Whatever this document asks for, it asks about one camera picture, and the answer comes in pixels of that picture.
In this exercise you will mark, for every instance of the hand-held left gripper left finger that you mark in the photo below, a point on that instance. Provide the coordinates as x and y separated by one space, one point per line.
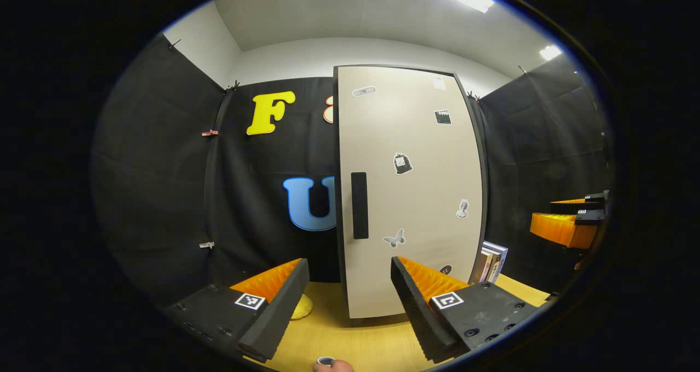
279 312

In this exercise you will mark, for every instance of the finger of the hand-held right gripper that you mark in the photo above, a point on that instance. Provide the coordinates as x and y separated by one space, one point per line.
595 198
590 217

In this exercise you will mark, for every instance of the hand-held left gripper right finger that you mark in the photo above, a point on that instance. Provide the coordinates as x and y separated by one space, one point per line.
421 314

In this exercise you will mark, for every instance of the white plastic bottle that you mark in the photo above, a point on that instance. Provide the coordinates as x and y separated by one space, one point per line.
326 357

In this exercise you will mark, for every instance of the beige cabinet door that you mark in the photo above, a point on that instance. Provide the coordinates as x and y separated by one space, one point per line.
415 197

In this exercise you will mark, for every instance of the grey cabinet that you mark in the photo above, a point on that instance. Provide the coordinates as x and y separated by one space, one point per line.
336 197

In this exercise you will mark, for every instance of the beige cover book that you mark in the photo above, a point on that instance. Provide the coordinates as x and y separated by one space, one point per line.
478 267

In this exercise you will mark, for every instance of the blue grey book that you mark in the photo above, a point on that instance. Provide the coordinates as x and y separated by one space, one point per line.
499 257

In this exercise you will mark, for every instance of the small ceiling light panel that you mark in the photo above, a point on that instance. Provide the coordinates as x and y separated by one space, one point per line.
550 52

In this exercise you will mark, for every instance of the black backdrop cloth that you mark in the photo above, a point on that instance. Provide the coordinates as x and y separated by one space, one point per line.
164 169

